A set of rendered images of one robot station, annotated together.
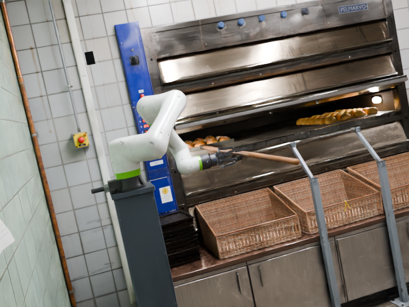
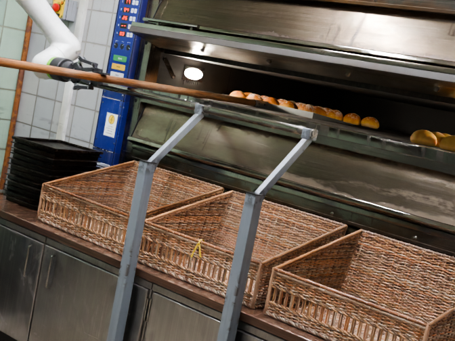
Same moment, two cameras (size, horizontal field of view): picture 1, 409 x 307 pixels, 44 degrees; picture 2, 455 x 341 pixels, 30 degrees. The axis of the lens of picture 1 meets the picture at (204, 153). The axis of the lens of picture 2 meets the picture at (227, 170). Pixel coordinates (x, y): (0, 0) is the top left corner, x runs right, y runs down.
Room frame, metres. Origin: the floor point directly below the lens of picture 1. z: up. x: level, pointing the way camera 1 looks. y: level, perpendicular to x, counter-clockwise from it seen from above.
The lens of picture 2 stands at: (1.57, -3.10, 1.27)
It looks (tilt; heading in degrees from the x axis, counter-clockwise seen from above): 6 degrees down; 53
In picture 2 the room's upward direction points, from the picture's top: 11 degrees clockwise
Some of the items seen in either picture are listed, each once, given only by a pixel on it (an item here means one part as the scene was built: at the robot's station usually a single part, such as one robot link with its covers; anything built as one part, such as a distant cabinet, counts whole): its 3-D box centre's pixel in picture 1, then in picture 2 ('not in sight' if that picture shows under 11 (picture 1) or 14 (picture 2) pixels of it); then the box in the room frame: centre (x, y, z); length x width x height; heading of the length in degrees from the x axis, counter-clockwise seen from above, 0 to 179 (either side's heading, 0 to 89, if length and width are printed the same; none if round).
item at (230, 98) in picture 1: (286, 85); (326, 26); (3.68, -0.68, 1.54); 1.79 x 0.11 x 0.19; 104
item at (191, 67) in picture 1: (279, 49); not in sight; (3.68, -0.68, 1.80); 1.79 x 0.11 x 0.19; 104
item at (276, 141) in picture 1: (294, 136); (309, 126); (3.70, -0.68, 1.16); 1.80 x 0.06 x 0.04; 104
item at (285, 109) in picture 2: (196, 146); (288, 109); (4.19, 0.05, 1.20); 0.55 x 0.36 x 0.03; 103
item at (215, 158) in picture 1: (216, 159); (74, 72); (3.00, -0.07, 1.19); 0.09 x 0.07 x 0.08; 103
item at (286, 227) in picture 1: (246, 220); (130, 203); (3.28, -0.18, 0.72); 0.56 x 0.49 x 0.28; 102
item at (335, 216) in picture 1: (325, 199); (241, 243); (3.42, -0.76, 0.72); 0.56 x 0.49 x 0.28; 104
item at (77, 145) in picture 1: (81, 139); (63, 9); (3.29, 0.77, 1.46); 0.10 x 0.07 x 0.10; 104
